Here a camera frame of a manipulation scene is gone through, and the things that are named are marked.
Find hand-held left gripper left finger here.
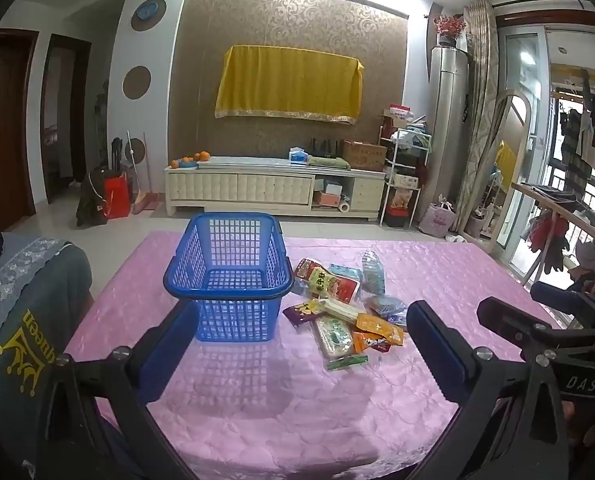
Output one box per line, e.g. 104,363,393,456
37,300,200,480

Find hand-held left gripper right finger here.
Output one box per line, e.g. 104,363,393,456
406,300,573,480

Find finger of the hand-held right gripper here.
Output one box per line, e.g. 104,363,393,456
530,281,595,332
476,296,562,367

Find orange snack packet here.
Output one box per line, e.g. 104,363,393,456
356,312,405,346

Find dark red snack packet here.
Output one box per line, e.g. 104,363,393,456
352,332,392,353

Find green stick snack packet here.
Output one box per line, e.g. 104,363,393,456
326,354,369,372

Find blue plastic basket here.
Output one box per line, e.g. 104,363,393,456
163,212,294,343

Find clear cracker packet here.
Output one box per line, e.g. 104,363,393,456
312,317,355,359

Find clear blue printed snack packet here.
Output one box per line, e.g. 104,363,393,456
361,250,385,295

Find white snack packet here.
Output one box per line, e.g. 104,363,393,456
322,299,361,323

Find light blue snack packet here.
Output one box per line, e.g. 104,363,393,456
329,263,363,283

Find red yellow snack packet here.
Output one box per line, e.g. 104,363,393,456
293,258,361,303

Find purple yellow snack packet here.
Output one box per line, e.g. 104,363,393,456
282,300,328,328

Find red hanging gloves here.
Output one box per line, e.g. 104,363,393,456
527,212,573,271

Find wooden drying rack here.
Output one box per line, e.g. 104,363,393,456
510,182,595,281

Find pink bag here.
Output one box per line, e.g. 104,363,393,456
417,195,458,238

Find arched standing mirror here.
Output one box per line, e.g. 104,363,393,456
482,89,531,261

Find pink tablecloth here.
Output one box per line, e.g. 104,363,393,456
62,230,578,480

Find pink broom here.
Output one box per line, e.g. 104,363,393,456
130,132,160,215

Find white shelf rack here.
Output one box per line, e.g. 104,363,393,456
380,127,433,226

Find red paper bag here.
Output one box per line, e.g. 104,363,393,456
102,172,130,220

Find black bag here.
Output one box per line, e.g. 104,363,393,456
76,167,109,227

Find cream television cabinet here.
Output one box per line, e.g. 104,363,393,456
163,156,389,221

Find glass sliding door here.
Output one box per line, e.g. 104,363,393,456
497,25,553,191

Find patterned beige curtain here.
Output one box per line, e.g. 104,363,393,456
455,0,501,221

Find silver standing air conditioner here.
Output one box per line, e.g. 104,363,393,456
417,45,471,221

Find brown cardboard box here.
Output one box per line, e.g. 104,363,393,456
341,139,388,172

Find green folded cloth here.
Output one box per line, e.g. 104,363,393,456
307,156,352,170

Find black router with antennas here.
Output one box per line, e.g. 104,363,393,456
310,137,341,157

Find dark wooden door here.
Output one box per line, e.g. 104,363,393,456
0,30,38,231

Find vase with red flowers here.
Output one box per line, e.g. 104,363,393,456
432,14,465,48

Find yellow cloth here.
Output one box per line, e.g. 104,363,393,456
214,45,365,126

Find white handled mop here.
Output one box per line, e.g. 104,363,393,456
126,130,143,201

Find dark wooden door frame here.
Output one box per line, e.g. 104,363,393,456
42,34,90,203

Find large brown round wall decoration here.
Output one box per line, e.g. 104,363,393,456
122,66,152,99

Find blue wall clock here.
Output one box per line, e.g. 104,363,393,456
130,0,167,32

